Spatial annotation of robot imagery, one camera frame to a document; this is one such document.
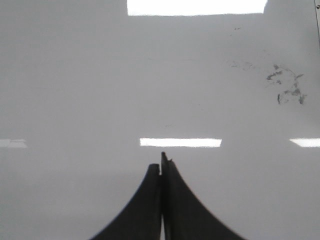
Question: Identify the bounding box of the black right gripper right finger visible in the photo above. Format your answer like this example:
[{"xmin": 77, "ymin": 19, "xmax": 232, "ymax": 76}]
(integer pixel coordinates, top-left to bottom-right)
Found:
[{"xmin": 161, "ymin": 152, "xmax": 243, "ymax": 240}]

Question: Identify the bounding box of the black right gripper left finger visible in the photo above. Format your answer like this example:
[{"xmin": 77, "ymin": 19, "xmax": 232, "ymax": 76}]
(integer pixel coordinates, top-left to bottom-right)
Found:
[{"xmin": 92, "ymin": 163, "xmax": 162, "ymax": 240}]

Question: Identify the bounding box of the white whiteboard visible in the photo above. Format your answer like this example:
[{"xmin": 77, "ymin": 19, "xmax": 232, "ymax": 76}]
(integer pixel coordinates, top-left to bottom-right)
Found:
[{"xmin": 0, "ymin": 0, "xmax": 320, "ymax": 240}]

